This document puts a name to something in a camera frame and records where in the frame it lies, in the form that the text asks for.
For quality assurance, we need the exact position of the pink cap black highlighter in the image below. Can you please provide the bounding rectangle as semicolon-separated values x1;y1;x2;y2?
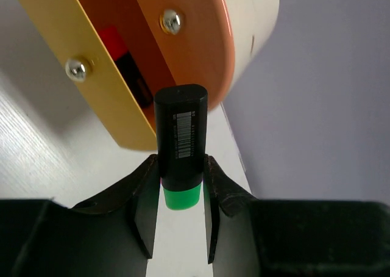
98;26;153;109

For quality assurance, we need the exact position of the cream cylindrical desk organizer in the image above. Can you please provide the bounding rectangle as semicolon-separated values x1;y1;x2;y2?
18;0;280;151

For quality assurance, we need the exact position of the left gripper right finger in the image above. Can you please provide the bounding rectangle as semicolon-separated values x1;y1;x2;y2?
203;154;257;264

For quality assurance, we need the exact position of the green cap black highlighter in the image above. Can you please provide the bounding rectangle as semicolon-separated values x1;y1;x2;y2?
154;84;208;210

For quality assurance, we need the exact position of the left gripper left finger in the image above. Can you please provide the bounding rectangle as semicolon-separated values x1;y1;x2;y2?
72;154;160;259

